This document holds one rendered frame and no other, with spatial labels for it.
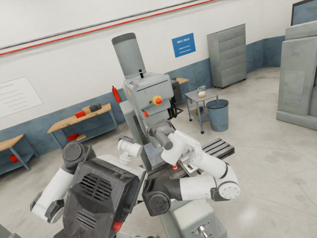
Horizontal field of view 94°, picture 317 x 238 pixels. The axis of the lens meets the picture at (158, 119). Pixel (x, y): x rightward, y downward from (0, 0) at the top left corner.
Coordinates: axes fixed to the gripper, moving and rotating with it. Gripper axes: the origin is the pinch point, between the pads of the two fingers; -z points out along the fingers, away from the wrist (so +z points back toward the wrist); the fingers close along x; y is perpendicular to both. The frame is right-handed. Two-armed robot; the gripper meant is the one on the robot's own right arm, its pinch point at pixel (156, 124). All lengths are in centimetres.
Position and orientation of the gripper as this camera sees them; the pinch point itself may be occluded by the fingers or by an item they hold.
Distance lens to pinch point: 77.6
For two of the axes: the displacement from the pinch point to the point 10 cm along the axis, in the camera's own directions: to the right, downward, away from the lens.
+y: 2.7, 8.7, 4.1
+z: 3.3, 3.2, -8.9
